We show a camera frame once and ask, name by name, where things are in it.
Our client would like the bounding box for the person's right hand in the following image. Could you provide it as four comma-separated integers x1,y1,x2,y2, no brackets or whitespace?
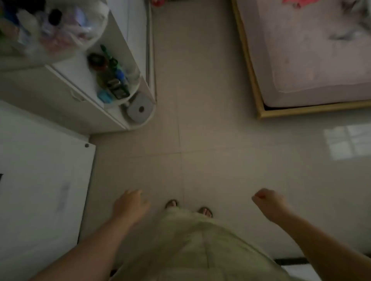
252,188,294,223

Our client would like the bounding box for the person's left hand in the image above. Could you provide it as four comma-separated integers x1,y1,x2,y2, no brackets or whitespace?
112,190,151,225

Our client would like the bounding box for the person's right forearm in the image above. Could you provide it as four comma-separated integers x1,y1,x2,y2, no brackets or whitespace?
272,211,371,281

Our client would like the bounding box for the person's left forearm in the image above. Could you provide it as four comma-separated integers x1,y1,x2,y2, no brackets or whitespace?
29,216,132,281

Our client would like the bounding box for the pale green dress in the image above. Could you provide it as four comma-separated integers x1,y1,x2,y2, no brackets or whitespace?
110,207,302,281

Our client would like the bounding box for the white square device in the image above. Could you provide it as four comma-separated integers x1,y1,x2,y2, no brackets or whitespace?
126,93,154,121

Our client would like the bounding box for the white cabinet door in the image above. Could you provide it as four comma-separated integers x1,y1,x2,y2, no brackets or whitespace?
0,100,96,281

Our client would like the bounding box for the blue small container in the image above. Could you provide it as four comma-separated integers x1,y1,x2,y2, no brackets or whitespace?
97,89,114,104

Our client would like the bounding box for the black rectangular box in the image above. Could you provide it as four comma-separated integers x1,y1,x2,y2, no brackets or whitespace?
107,79,131,100

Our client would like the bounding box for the white corner shelf cabinet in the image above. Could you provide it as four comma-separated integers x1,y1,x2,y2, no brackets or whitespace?
0,0,157,134

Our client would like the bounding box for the dark green bottle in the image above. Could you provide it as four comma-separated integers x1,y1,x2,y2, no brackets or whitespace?
100,44,119,71

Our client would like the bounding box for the dark round jar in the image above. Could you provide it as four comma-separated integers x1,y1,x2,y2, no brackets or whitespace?
88,53,108,71

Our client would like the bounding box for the pink mattress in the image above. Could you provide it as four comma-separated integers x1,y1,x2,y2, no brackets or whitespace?
236,0,371,108

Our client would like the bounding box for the clear plastic bag of items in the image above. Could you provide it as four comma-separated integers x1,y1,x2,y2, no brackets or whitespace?
0,0,110,57

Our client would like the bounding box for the pink garment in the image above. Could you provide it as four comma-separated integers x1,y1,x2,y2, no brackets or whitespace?
283,0,321,8

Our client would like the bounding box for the grey patterned cloth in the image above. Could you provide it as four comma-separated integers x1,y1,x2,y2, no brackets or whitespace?
329,0,371,41

